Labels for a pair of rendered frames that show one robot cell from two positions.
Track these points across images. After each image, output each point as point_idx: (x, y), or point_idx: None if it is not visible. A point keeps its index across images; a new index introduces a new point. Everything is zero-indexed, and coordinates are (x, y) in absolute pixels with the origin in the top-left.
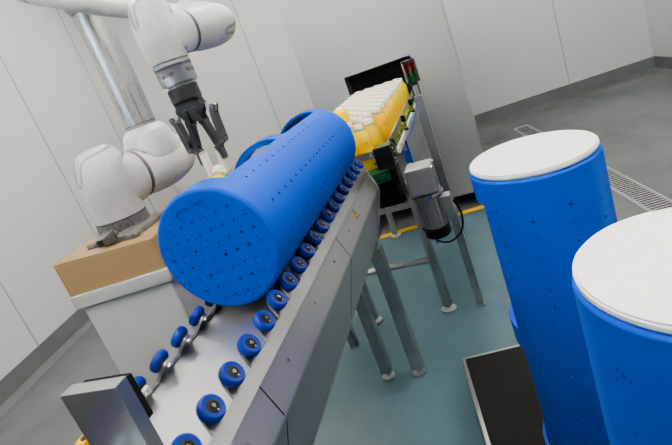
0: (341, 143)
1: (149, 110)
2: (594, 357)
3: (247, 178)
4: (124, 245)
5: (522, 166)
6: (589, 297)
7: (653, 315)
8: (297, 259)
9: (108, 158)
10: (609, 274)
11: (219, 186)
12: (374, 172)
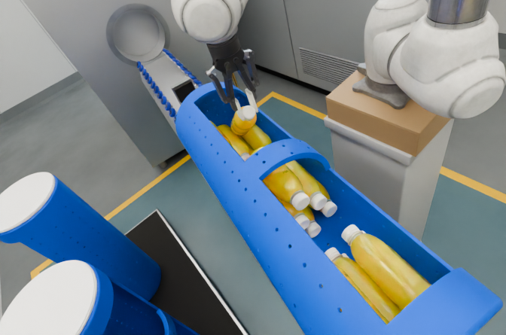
0: (291, 311)
1: (443, 7)
2: (70, 190)
3: (187, 117)
4: (342, 83)
5: (55, 277)
6: (52, 175)
7: (41, 173)
8: None
9: (370, 21)
10: (44, 184)
11: (184, 100)
12: None
